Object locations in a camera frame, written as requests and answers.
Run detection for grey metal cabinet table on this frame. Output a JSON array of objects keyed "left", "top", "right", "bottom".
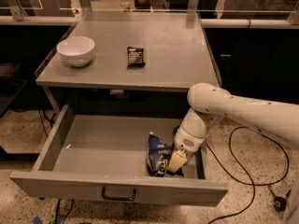
[{"left": 36, "top": 11, "right": 221, "bottom": 118}]

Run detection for black caster wheel lower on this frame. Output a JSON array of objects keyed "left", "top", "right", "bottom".
[{"left": 274, "top": 197, "right": 287, "bottom": 212}]

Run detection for clear plastic water bottle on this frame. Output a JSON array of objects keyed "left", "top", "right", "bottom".
[{"left": 121, "top": 0, "right": 131, "bottom": 11}]

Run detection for black drawer handle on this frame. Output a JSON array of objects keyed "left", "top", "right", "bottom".
[{"left": 101, "top": 187, "right": 136, "bottom": 202}]

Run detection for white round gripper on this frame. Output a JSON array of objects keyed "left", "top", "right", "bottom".
[{"left": 167, "top": 126, "right": 206, "bottom": 173}]

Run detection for black snack bar wrapper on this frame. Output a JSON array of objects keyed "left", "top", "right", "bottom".
[{"left": 127, "top": 47, "right": 145, "bottom": 67}]

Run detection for grey open top drawer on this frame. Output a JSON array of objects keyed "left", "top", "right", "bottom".
[{"left": 10, "top": 105, "right": 228, "bottom": 206}]

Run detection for black floor cable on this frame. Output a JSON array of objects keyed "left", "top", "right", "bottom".
[{"left": 204, "top": 126, "right": 291, "bottom": 224}]

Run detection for white ceramic bowl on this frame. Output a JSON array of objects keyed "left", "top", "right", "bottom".
[{"left": 57, "top": 36, "right": 95, "bottom": 67}]

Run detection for blue chip bag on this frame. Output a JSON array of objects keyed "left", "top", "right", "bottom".
[{"left": 146, "top": 132, "right": 173, "bottom": 176}]

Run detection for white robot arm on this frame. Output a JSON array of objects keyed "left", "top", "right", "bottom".
[{"left": 175, "top": 83, "right": 299, "bottom": 160}]

